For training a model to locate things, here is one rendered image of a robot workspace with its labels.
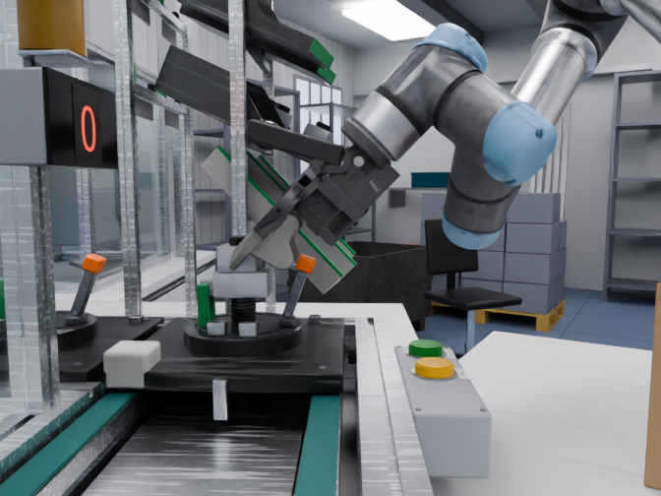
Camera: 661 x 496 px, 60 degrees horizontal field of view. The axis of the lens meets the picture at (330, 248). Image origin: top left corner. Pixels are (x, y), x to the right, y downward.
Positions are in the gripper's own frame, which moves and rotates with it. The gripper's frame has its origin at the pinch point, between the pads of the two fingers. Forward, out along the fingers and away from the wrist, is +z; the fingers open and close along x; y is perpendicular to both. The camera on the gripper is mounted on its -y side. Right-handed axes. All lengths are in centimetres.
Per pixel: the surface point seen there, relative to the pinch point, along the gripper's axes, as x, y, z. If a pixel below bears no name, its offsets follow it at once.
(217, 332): -5.8, 4.6, 6.6
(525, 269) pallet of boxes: 390, 152, -65
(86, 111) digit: -19.3, -16.0, -4.1
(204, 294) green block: -2.0, 0.5, 5.8
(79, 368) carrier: -11.2, -3.0, 17.4
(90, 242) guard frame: 86, -36, 45
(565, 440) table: -1.9, 42.6, -11.2
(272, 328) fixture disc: -2.0, 9.0, 3.1
